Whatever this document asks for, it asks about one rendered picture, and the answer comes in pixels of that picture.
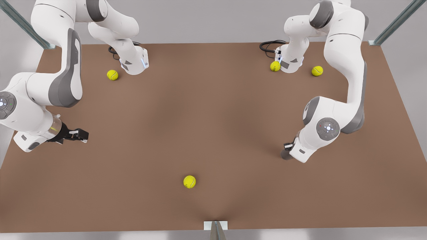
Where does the transparent tennis tube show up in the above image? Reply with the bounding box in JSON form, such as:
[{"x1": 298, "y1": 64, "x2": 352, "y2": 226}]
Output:
[{"x1": 48, "y1": 114, "x2": 63, "y2": 142}]

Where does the black cable loop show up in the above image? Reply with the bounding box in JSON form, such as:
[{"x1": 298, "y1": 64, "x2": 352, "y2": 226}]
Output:
[
  {"x1": 260, "y1": 40, "x2": 288, "y2": 61},
  {"x1": 108, "y1": 41, "x2": 141, "y2": 61}
]

